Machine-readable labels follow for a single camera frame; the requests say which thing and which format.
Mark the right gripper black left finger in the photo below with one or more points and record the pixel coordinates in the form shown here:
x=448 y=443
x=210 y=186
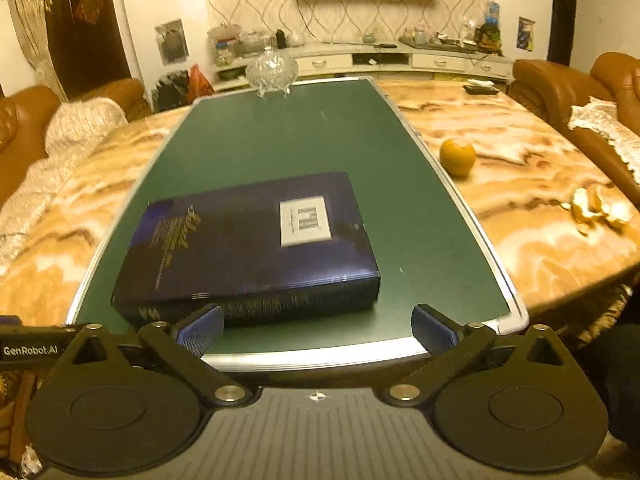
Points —
x=180 y=347

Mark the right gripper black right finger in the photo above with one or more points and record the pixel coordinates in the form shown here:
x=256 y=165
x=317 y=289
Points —
x=454 y=351

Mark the dark blue box lid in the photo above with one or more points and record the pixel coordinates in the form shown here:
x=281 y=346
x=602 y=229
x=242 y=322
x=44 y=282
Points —
x=264 y=252

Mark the orange fruit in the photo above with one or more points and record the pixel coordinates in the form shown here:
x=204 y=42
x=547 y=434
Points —
x=457 y=156

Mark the orange peel pieces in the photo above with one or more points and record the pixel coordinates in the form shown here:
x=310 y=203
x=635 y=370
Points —
x=588 y=207

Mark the brown leather sofa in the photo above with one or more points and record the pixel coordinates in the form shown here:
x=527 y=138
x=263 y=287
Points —
x=36 y=124

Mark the black remote control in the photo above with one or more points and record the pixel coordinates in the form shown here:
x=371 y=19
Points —
x=480 y=90

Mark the red plastic bag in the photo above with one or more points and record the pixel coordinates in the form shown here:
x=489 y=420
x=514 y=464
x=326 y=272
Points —
x=199 y=85

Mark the brown leather armchair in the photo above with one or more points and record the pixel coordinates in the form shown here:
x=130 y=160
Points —
x=549 y=91

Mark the white lace armchair cover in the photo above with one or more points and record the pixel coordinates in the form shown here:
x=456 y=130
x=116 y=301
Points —
x=600 y=116

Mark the crystal glass lidded bowl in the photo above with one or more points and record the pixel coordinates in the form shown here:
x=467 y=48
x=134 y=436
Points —
x=272 y=71

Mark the white TV cabinet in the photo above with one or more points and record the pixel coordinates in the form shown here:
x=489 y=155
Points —
x=319 y=60

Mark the dark wooden door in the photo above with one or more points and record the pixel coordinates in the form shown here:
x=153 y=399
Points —
x=85 y=45

